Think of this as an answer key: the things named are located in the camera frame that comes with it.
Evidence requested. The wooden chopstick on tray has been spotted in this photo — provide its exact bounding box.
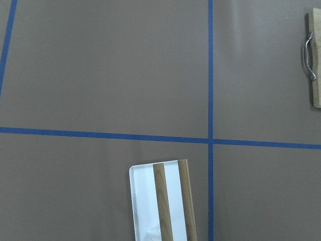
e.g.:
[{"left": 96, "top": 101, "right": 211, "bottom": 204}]
[{"left": 153, "top": 163, "right": 174, "bottom": 241}]

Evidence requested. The white rectangular tray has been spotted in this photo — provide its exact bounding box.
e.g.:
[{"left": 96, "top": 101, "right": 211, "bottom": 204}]
[{"left": 129, "top": 160, "right": 187, "bottom": 240}]

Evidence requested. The wooden chopstick beside tray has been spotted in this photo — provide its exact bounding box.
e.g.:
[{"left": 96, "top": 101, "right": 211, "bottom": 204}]
[{"left": 178, "top": 159, "right": 198, "bottom": 241}]

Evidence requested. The wooden cutting board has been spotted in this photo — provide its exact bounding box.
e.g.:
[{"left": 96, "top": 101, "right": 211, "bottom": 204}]
[{"left": 302, "top": 8, "right": 320, "bottom": 108}]

